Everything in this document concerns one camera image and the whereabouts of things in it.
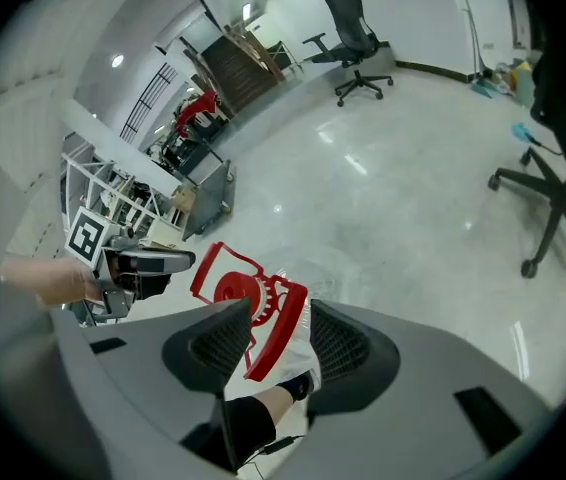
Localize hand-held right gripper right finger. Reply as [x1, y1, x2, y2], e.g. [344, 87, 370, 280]
[306, 297, 402, 415]

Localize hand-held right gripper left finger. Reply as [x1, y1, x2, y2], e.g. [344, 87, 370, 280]
[161, 297, 254, 395]

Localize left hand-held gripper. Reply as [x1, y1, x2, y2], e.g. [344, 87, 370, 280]
[64, 206, 197, 320]

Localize clear water jug red handle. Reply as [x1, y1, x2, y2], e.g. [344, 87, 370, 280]
[189, 241, 324, 384]

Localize grey metal cart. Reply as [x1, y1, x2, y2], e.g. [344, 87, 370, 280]
[181, 159, 238, 242]

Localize person's left forearm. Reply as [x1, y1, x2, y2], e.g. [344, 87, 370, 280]
[0, 257, 105, 311]

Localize glossy grey floor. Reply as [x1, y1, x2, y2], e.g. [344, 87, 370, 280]
[182, 50, 566, 412]

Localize person's white shoe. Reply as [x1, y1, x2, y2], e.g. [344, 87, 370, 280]
[247, 312, 323, 395]

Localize person's leg black trousers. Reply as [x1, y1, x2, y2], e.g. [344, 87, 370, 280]
[224, 372, 315, 470]

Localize cardboard box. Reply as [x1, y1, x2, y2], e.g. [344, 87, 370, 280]
[169, 184, 198, 215]

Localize person's grey top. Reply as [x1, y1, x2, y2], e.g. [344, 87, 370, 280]
[0, 269, 94, 480]

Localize red machine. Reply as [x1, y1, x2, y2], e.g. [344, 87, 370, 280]
[174, 89, 223, 138]

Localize black railing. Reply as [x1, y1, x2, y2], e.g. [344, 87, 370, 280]
[119, 61, 180, 145]

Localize brown wooden staircase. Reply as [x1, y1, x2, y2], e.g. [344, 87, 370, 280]
[181, 26, 290, 119]

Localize black mesh office chair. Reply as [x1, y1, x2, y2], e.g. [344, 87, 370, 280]
[301, 0, 395, 108]

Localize yellow and blue clutter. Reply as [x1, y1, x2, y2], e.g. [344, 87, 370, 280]
[493, 58, 536, 110]

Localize white metal shelf frame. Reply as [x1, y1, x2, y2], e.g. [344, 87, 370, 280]
[59, 146, 187, 250]

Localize black cable with adapter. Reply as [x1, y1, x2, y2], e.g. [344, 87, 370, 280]
[241, 432, 310, 472]

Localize small black frame chair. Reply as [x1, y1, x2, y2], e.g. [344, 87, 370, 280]
[265, 39, 305, 77]

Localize teal device with cable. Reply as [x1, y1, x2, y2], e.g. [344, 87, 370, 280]
[510, 121, 565, 158]

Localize long-handled broom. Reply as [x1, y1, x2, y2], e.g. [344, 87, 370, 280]
[461, 0, 498, 100]

